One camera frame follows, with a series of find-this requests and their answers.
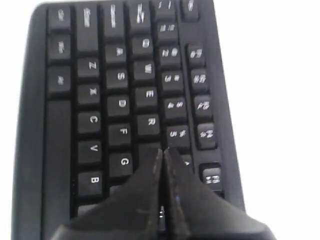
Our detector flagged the black computer keyboard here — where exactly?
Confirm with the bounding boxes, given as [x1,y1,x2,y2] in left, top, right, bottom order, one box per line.
[11,0,245,240]

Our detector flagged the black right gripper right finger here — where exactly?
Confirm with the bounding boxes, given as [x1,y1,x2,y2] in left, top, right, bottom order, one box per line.
[163,148,275,240]

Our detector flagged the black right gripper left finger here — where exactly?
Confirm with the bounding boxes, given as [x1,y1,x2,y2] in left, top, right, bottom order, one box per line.
[52,148,163,240]

